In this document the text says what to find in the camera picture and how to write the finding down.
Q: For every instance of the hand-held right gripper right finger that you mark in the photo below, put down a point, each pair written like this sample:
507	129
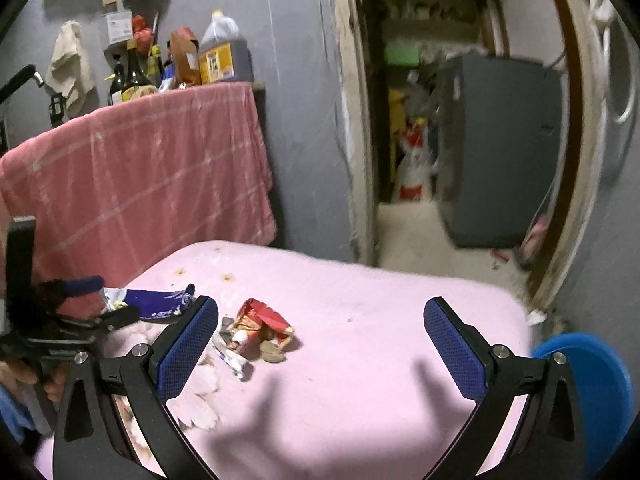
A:
455	347

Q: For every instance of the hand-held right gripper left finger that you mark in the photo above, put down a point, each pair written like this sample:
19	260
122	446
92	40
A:
185	350

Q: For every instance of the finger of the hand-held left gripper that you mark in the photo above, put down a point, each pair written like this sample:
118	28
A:
120	317
85	286

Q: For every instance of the blue snack wrapper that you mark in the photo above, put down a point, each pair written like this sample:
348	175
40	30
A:
155	305

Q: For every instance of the white wrapper strip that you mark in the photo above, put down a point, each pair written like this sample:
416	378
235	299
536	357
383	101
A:
232	355

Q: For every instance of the red snack wrapper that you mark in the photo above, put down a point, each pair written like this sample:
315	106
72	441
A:
262	322

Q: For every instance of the small brown round scrap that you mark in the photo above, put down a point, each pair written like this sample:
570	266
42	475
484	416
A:
272	353

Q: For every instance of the blue plastic bucket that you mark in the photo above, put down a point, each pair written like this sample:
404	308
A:
595	390

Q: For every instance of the person's left hand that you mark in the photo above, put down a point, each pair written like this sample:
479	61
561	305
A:
55	385

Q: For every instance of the white paper scrap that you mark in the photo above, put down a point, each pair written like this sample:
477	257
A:
537	317

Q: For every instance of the light pink cloth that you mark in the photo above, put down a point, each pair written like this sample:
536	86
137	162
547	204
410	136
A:
360	360

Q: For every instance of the salmon checked towel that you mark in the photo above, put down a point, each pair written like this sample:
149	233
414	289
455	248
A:
150	175

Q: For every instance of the pink slipper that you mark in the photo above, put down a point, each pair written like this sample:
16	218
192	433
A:
534	240

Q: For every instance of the red white plastic bottle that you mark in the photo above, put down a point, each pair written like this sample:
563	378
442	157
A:
414	170

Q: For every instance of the dark glass bottle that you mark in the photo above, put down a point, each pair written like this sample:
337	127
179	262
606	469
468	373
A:
154	67
168	72
116	87
134	77

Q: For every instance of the grey washing machine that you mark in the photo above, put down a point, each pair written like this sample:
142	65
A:
500	150

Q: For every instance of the beige hanging cloth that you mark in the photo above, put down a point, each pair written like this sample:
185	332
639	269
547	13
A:
67	70

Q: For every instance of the yellow bag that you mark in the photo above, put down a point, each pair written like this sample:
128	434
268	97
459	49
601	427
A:
396	120

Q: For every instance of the pile of clear plastic bags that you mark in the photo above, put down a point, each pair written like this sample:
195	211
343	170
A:
419	95

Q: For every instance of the red plastic bag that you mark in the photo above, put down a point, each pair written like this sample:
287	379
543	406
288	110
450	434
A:
141	32

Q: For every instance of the white utensil holder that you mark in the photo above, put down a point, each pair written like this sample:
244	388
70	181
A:
119	27

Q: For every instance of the cooking oil jug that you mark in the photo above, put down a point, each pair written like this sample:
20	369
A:
225	57

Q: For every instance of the green box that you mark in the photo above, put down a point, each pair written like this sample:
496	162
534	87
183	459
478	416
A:
402	54

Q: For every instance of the wooden shelf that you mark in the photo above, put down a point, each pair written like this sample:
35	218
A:
430	25

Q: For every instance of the wooden door frame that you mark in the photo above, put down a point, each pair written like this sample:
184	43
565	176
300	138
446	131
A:
357	110

